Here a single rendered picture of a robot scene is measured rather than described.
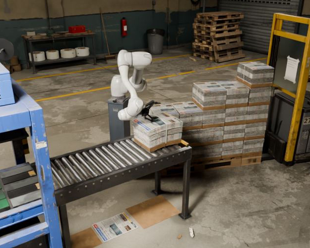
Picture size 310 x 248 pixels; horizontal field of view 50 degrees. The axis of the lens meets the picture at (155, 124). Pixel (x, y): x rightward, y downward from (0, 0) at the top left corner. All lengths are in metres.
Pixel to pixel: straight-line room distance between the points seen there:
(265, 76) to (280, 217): 1.61
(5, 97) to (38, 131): 0.28
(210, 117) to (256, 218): 1.24
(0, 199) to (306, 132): 3.55
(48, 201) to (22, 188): 0.43
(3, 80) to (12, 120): 0.26
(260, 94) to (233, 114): 0.39
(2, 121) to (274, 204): 2.91
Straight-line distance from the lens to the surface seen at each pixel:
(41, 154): 2.17
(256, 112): 4.24
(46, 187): 2.29
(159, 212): 3.58
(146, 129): 2.93
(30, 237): 2.47
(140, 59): 3.11
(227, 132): 4.17
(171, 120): 3.09
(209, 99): 3.88
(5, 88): 2.16
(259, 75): 4.09
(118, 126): 3.79
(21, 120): 2.05
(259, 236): 3.46
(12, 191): 2.72
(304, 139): 4.63
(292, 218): 3.78
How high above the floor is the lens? 2.25
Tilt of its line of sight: 24 degrees down
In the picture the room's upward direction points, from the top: straight up
